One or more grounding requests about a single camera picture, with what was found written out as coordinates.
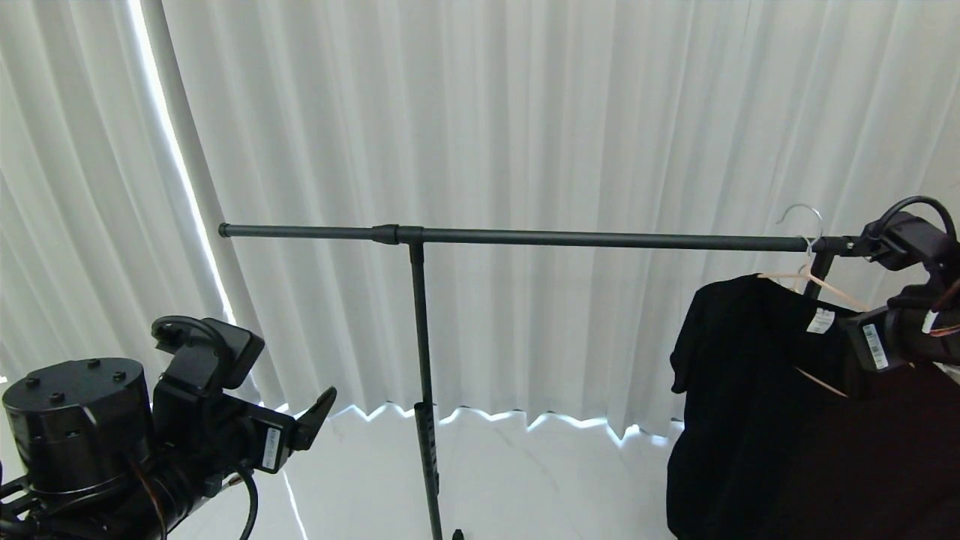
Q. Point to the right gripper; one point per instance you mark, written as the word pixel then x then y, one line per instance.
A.
pixel 907 337

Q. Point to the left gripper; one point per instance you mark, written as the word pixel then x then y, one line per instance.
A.
pixel 217 435

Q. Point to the pink clothes hanger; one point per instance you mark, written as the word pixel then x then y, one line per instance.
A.
pixel 832 289

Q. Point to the black garment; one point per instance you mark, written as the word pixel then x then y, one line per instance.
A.
pixel 735 412

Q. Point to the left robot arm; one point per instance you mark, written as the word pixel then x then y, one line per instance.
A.
pixel 75 420

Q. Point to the black clothes rack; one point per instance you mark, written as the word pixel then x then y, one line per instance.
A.
pixel 562 238

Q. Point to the white curtain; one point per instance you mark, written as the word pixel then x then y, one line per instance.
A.
pixel 525 112

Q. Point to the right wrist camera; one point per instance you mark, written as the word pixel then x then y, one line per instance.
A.
pixel 907 240

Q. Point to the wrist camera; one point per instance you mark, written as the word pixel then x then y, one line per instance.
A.
pixel 907 240
pixel 225 349

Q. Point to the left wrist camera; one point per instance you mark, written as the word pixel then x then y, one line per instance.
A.
pixel 225 349

